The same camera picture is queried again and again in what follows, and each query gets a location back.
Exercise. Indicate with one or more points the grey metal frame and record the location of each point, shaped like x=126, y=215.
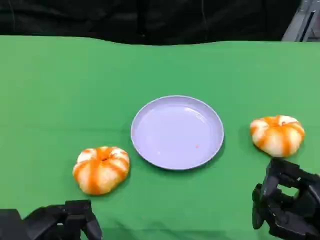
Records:
x=300, y=22

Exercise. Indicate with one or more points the black backdrop curtain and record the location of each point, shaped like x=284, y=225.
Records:
x=125, y=17

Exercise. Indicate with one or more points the lilac round plate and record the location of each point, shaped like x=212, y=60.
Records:
x=175, y=135

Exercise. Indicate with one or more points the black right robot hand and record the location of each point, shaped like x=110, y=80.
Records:
x=305, y=215

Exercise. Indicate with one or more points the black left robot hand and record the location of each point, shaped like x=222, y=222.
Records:
x=50, y=222

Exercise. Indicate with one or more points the orange and white toy bread roll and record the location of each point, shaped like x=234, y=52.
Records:
x=277, y=137
x=100, y=172

